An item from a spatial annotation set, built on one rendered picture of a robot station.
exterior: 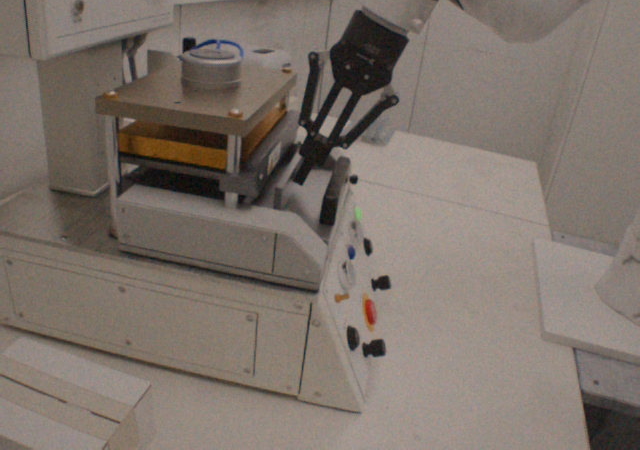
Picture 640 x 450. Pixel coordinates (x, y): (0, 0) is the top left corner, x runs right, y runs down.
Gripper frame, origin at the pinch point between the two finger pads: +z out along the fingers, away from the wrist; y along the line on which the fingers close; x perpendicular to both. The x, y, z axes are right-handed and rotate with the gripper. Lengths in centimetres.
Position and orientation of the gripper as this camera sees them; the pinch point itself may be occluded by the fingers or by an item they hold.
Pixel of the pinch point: (310, 159)
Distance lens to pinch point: 69.0
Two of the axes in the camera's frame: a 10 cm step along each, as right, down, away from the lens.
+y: 8.8, 4.7, 0.7
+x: 1.6, -4.3, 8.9
